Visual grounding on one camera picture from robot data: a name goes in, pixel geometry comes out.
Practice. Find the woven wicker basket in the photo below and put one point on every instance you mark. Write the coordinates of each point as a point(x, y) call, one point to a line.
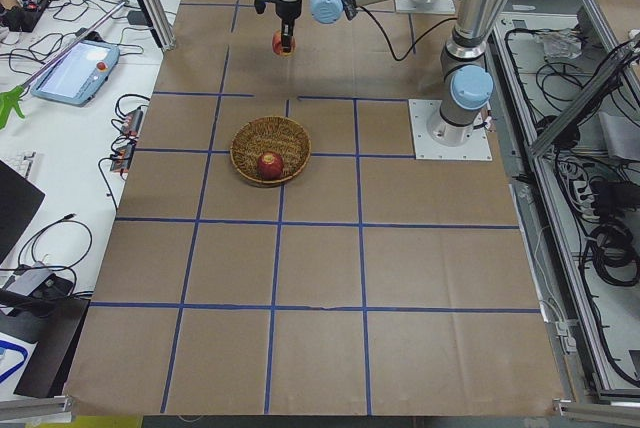
point(277, 135)

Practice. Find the red yellow apple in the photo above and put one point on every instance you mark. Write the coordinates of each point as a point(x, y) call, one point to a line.
point(276, 45)

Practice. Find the green reacher grabber stick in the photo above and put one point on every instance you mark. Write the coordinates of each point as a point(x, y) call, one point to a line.
point(10, 100)

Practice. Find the dark red apple in basket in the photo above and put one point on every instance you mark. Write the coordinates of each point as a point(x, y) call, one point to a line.
point(270, 166)

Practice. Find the teach pendant tablet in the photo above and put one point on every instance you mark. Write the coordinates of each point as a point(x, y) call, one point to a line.
point(78, 76)

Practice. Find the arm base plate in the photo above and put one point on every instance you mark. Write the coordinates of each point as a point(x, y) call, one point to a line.
point(450, 148)

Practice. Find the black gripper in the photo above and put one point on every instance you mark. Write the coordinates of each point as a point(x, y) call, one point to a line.
point(287, 10)

